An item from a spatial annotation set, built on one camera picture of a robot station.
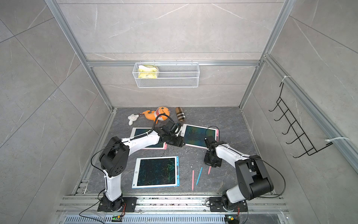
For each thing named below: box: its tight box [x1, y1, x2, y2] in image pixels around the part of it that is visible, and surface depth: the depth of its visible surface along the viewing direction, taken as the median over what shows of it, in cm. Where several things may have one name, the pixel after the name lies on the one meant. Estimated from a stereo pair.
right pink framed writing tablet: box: [180, 123, 220, 150], surface depth 105 cm
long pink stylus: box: [192, 169, 194, 192], surface depth 83 cm
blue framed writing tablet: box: [131, 155, 180, 189], surface depth 86 cm
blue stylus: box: [195, 167, 203, 186], surface depth 85 cm
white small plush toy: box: [127, 113, 139, 126], surface depth 112 cm
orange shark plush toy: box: [142, 106, 171, 125], surface depth 109 cm
